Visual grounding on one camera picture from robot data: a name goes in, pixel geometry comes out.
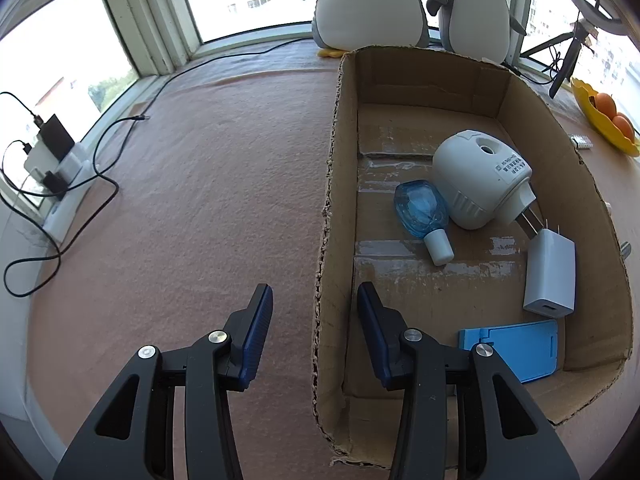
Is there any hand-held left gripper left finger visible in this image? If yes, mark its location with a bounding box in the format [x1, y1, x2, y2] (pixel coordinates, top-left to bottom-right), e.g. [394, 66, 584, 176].
[52, 283, 274, 480]

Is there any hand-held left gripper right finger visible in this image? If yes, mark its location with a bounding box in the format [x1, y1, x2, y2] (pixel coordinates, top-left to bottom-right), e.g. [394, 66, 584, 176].
[356, 281, 581, 480]

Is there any brown cardboard box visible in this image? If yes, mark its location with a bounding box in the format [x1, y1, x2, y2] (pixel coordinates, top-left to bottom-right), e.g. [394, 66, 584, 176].
[311, 46, 634, 471]

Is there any blue liquid refill bottle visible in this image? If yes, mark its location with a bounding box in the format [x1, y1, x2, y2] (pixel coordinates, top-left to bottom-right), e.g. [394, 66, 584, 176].
[394, 180, 455, 267]

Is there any blue phone stand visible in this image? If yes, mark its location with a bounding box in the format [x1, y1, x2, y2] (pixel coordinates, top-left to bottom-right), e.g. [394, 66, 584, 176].
[458, 318, 559, 385]

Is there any white plug-in mosquito repeller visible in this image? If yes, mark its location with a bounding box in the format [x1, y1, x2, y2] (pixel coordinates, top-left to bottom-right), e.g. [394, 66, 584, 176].
[431, 130, 541, 239]

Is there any white usb charger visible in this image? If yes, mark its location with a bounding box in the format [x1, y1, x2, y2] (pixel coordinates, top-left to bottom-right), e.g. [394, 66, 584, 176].
[522, 217, 577, 320]

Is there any white power strip with chargers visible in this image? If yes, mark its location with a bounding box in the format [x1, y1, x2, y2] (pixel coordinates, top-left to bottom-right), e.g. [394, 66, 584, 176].
[2, 115, 149, 299]

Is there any small black plug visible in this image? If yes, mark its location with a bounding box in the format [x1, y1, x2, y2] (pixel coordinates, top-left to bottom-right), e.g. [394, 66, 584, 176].
[42, 170, 69, 197]

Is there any plaid cloth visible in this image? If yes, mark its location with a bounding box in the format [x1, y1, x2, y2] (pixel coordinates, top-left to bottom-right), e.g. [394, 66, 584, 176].
[165, 35, 343, 92]

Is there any white plug charger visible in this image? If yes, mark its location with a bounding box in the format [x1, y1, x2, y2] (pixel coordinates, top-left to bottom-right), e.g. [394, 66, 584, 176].
[24, 145, 82, 182]

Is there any black power adapter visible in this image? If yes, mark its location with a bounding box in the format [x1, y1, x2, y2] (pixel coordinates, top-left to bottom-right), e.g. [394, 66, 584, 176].
[38, 114, 76, 162]

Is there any yellow fruit bowl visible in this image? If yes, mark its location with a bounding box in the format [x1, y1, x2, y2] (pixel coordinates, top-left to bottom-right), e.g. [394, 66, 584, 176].
[570, 77, 640, 157]

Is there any black tripod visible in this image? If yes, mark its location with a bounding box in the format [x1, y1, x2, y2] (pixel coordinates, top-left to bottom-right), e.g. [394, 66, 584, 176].
[520, 20, 599, 100]

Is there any large penguin plush toy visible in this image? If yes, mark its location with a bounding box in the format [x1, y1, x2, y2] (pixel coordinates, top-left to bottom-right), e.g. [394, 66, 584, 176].
[298, 0, 449, 59]

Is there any small penguin plush toy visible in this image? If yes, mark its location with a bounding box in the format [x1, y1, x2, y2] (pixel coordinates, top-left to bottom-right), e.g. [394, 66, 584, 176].
[426, 0, 529, 66]

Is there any thin black sill cable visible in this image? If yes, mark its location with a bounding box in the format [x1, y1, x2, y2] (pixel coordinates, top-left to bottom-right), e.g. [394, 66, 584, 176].
[145, 35, 314, 111]

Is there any white window frame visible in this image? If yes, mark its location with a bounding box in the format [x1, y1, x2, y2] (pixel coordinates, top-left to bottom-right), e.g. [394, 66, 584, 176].
[0, 0, 551, 211]

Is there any looped black charger cable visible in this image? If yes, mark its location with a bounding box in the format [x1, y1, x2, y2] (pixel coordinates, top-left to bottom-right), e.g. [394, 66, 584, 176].
[0, 91, 45, 127]

